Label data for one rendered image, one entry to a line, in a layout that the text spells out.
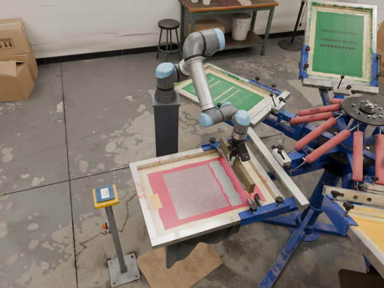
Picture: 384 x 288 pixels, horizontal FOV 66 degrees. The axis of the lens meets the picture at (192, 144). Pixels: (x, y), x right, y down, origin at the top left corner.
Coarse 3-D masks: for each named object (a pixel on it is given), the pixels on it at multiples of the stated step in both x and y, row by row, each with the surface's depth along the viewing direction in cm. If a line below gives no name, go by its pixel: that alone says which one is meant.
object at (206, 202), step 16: (192, 192) 173; (208, 192) 174; (240, 192) 175; (256, 192) 176; (160, 208) 164; (176, 208) 165; (192, 208) 165; (208, 208) 166; (224, 208) 166; (176, 224) 157
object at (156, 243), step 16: (144, 160) 186; (160, 160) 187; (176, 160) 191; (256, 160) 190; (272, 192) 173; (144, 208) 159; (208, 224) 154; (224, 224) 154; (160, 240) 146; (176, 240) 148
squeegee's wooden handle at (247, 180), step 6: (222, 138) 182; (222, 144) 182; (228, 144) 178; (228, 150) 175; (234, 162) 170; (240, 162) 167; (234, 168) 171; (240, 168) 164; (240, 174) 165; (246, 174) 160; (246, 180) 159; (252, 180) 157; (246, 186) 160; (252, 186) 156; (252, 192) 160
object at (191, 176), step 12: (180, 168) 187; (192, 168) 187; (204, 168) 188; (228, 168) 189; (156, 180) 179; (168, 180) 179; (180, 180) 180; (192, 180) 180; (204, 180) 181; (216, 180) 181; (156, 192) 172; (168, 192) 173; (180, 192) 173
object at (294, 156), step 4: (296, 152) 190; (288, 156) 187; (292, 156) 187; (296, 156) 187; (300, 156) 188; (292, 160) 185; (296, 160) 187; (300, 160) 188; (280, 164) 183; (292, 164) 188
